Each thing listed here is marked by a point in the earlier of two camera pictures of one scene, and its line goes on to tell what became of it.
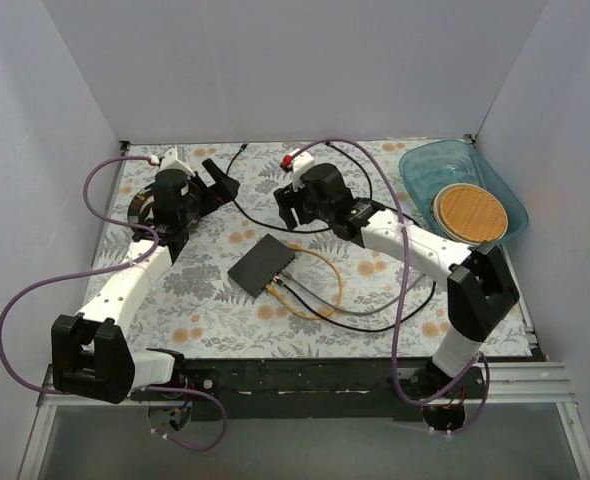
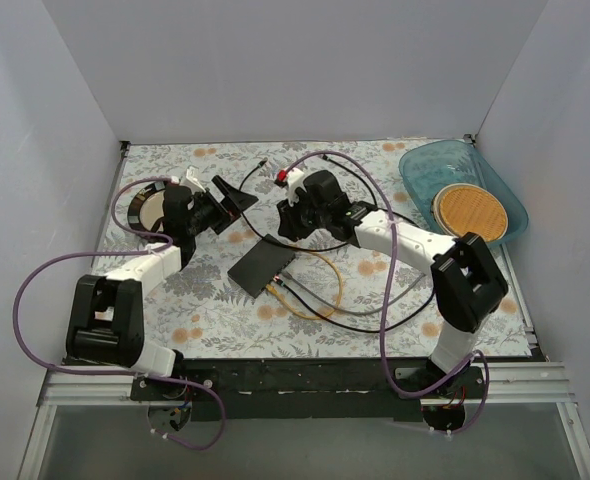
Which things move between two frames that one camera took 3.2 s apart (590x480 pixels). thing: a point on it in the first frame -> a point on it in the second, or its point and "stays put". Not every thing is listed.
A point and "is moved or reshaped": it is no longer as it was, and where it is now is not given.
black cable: x=229 y=161 -> x=284 y=246
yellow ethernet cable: x=288 y=307 stays put
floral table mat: x=304 y=250 stays put
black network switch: x=261 y=265 stays put
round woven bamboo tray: x=469 y=214 stays put
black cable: x=333 y=319 is moved or reshaped
